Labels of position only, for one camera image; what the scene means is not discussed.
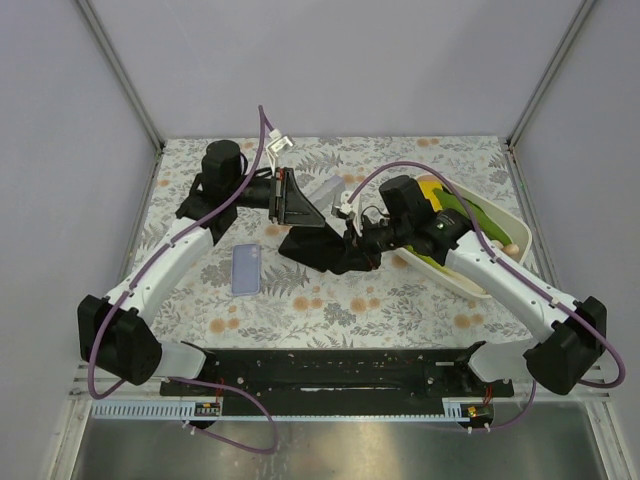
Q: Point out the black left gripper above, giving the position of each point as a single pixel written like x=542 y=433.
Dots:
x=280 y=196

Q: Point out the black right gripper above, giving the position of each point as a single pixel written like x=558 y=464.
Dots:
x=357 y=243

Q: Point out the black phone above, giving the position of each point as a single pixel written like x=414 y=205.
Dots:
x=319 y=248

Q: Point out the lilac phone case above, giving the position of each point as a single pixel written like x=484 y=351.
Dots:
x=246 y=270

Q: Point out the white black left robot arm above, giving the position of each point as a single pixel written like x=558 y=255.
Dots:
x=115 y=330

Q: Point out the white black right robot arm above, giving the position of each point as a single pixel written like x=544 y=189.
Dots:
x=568 y=335

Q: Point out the clear acrylic block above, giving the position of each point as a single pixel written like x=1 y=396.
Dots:
x=328 y=195

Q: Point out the floral tablecloth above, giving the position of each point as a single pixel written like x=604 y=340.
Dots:
x=393 y=306

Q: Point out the yellow toy vegetable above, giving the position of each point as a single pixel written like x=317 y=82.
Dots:
x=430 y=190

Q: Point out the white oval basket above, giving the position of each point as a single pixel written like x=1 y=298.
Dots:
x=458 y=284

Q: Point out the toy bok choy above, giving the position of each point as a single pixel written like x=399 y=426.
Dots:
x=486 y=223

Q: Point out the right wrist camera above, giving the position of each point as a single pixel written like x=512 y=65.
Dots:
x=346 y=209

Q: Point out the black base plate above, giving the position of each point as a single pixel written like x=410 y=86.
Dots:
x=337 y=382

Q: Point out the aluminium rail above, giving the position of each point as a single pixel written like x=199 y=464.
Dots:
x=103 y=381

